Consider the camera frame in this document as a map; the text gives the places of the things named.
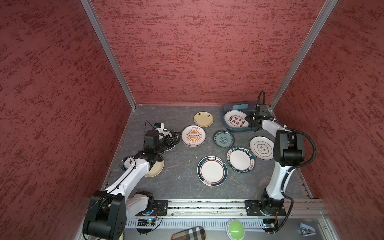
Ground white plate red characters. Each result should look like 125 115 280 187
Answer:
224 110 250 128

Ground green red rim plate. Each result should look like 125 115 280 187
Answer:
197 156 228 187

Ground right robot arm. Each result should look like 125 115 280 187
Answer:
246 103 317 216

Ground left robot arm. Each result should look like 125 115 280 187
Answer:
82 128 181 240

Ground blue plastic bin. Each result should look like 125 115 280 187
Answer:
220 102 273 133

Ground orange sunburst plate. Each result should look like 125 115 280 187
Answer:
181 125 207 147

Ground cream plate near left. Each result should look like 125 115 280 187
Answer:
145 156 165 178

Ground white plate black outline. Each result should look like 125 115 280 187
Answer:
250 136 274 161

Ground teal patterned small plate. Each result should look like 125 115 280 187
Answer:
214 131 235 149

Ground green alarm clock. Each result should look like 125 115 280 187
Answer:
120 157 137 172

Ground small yellow plate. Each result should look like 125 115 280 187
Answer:
194 112 214 128

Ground green rim lettered plate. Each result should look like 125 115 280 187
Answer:
226 146 256 174

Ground plaid fabric item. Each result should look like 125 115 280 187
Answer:
171 227 206 240

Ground green round button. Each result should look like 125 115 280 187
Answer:
226 219 245 240

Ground white blue stapler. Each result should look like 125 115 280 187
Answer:
300 223 316 237

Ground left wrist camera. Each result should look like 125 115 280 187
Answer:
153 123 165 134

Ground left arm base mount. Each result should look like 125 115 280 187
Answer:
136 199 169 217

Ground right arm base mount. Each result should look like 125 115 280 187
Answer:
245 200 286 217

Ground aluminium front rail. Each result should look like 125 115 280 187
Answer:
124 199 340 240

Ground right aluminium corner post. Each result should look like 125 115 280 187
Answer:
270 0 338 111

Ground aluminium corner post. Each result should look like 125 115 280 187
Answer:
270 0 338 111
81 0 137 110

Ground left aluminium corner post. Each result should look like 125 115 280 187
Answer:
81 0 137 110

